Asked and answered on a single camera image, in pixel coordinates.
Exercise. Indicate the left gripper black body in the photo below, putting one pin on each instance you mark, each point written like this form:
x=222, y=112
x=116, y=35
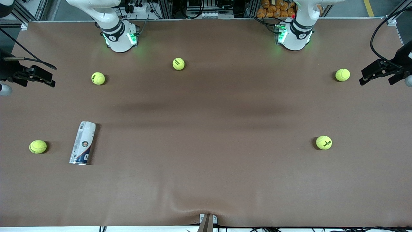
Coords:
x=403, y=60

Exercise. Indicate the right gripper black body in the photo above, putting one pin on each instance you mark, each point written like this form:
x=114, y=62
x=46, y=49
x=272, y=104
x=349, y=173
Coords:
x=7, y=70

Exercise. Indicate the clear tennis ball can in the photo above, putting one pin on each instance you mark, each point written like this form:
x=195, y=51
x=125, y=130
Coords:
x=83, y=141

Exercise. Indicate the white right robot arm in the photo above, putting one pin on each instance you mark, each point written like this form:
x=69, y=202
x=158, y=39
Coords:
x=117, y=35

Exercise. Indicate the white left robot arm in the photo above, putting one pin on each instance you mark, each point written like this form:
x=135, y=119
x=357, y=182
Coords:
x=299, y=35

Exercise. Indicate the yellow tennis ball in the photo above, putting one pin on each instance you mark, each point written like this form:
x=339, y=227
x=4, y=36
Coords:
x=323, y=142
x=178, y=63
x=342, y=74
x=98, y=78
x=38, y=146

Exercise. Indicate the orange packets pile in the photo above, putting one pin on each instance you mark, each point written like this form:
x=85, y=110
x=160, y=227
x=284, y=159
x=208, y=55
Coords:
x=273, y=11

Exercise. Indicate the white power strip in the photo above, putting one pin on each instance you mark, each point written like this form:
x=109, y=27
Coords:
x=141, y=8

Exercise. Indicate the grey control box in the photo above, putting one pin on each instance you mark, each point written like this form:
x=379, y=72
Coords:
x=209, y=14

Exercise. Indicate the brown table mat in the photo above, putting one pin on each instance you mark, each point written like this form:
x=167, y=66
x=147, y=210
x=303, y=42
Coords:
x=206, y=167

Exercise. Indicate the small white corner bracket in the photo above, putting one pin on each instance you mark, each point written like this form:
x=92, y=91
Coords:
x=391, y=21
x=24, y=26

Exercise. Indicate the aluminium frame profile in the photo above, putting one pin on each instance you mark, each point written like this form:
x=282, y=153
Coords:
x=38, y=8
x=397, y=11

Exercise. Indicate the aluminium frame post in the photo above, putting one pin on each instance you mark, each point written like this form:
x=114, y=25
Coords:
x=165, y=8
x=251, y=8

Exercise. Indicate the metal table clamp bracket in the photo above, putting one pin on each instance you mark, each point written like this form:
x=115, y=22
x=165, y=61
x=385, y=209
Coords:
x=207, y=225

